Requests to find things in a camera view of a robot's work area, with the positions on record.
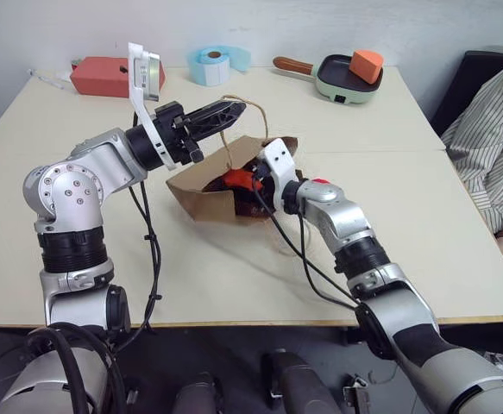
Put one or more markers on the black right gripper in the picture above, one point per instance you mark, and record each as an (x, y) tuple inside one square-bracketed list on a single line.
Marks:
[(267, 190)]

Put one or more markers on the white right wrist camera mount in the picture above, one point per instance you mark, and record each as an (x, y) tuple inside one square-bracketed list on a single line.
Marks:
[(279, 166)]

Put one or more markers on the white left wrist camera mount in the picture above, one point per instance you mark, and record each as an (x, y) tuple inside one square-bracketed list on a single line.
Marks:
[(144, 73)]

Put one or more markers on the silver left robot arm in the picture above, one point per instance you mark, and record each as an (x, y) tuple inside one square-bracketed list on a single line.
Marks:
[(83, 181)]

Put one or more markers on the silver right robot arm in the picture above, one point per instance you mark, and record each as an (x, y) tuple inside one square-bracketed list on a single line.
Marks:
[(406, 310)]

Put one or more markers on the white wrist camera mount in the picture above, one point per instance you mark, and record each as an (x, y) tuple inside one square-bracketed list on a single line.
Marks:
[(279, 166), (144, 73)]

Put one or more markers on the brown paper bag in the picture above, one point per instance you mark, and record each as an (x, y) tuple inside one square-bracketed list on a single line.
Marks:
[(208, 200)]

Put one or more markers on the clear plastic pen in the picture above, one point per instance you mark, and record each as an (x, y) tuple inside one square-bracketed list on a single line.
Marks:
[(50, 79)]

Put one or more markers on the orange wedge block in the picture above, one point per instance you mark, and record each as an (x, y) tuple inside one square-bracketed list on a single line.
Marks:
[(365, 64)]

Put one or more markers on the dark rounded robot leg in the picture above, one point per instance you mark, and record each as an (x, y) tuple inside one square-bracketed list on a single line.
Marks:
[(298, 384), (199, 394)]

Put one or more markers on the person in striped shirt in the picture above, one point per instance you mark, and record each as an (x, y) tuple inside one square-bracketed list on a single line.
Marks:
[(488, 142)]

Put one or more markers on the red plush toy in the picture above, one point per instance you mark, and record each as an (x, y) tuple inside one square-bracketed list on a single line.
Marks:
[(236, 179)]

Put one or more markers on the black chair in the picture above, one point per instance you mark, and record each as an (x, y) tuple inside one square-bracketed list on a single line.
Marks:
[(454, 95)]

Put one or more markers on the blue label roll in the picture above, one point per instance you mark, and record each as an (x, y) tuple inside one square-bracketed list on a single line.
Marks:
[(211, 64)]

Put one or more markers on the red cardboard box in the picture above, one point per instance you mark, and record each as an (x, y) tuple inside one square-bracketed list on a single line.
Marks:
[(100, 75)]

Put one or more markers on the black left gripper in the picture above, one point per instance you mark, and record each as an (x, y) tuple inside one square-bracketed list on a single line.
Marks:
[(173, 129)]

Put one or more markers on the metal bracket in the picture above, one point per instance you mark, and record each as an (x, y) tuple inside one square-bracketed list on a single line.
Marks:
[(356, 394)]

